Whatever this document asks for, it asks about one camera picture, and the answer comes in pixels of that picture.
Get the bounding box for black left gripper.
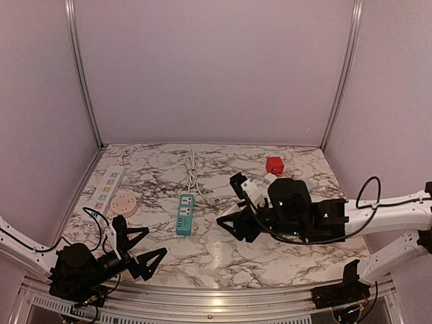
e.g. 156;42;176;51
84;229;167;290

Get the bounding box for small white charger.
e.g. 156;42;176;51
263;173;277;184

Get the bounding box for right aluminium frame post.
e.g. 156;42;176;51
320;0;364;152

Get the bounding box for red cube socket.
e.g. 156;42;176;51
265;157;285;176

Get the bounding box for pink round power socket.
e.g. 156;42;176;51
110;192;138;218

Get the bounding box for aluminium front rail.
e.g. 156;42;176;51
9;277;404;323

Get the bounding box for light blue plug adapter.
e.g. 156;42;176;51
304;180;314;194

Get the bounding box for left aluminium frame post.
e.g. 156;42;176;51
65;0;104;151

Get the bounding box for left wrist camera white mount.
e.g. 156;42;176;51
103;225;122;260

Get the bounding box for white power strip cable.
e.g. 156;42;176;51
184;148;220;207

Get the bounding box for white multicolour power strip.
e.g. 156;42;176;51
87;166;126;215

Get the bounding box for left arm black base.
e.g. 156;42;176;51
49;283;108;307

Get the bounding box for aluminium frame post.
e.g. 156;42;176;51
65;0;104;151
320;0;364;152

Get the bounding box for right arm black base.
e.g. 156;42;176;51
310;259;371;309

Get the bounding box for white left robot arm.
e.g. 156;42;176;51
1;215;167;302

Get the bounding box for teal power strip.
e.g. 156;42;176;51
175;194;194;236

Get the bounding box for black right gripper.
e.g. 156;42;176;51
218;200;306;244

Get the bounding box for white strip cable plug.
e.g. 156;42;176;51
115;148;130;167

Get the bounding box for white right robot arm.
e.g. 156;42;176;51
217;173;431;302

